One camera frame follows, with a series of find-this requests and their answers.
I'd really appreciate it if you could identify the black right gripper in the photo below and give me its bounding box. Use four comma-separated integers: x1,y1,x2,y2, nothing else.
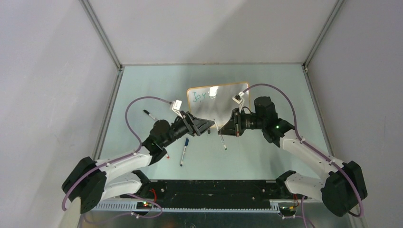
219,108,265,137

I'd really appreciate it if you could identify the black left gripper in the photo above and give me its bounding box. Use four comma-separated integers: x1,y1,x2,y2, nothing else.
162,111,214,147

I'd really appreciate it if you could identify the green marker pen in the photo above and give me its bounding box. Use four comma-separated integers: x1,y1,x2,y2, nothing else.
213,119,228,150

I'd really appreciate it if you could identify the yellow framed whiteboard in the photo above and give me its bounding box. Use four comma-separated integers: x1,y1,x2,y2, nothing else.
187,82,249,127

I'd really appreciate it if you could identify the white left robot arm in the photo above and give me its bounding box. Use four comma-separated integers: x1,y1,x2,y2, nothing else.
61,111,215,214

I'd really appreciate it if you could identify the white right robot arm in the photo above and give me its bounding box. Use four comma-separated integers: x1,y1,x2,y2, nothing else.
218,96,368,217

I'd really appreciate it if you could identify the blue marker pen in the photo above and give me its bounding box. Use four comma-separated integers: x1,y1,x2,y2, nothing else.
180,138,189,167

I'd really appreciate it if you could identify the black marker pen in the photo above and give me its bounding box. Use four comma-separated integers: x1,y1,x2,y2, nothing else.
143,110,158,121

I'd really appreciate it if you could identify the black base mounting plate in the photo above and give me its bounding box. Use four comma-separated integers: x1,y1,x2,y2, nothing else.
137,180,293,209

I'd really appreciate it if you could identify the left controller circuit board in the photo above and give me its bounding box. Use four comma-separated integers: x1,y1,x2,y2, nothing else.
136,201,154,210

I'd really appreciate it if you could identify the controller circuit board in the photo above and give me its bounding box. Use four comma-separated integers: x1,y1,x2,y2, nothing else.
136,201,154,210
279,206,297,217

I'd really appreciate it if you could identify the right controller circuit board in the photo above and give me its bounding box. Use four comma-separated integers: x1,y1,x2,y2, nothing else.
279,206,297,217

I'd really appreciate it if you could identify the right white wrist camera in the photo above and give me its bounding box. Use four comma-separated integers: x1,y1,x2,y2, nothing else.
232,91,245,111

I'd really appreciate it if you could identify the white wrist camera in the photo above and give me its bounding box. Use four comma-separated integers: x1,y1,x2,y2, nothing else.
170,100,183,118
232,91,245,111

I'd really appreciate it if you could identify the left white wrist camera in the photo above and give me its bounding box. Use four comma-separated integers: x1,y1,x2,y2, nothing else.
170,100,183,118

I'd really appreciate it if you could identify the right aluminium frame post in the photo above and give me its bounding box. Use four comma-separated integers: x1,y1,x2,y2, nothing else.
303,0,345,72

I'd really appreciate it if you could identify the aluminium frame post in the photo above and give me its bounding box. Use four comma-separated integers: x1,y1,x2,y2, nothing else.
303,0,345,72
79,0,122,70

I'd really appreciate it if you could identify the left aluminium frame post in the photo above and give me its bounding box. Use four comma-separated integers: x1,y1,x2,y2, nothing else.
79,0,122,70

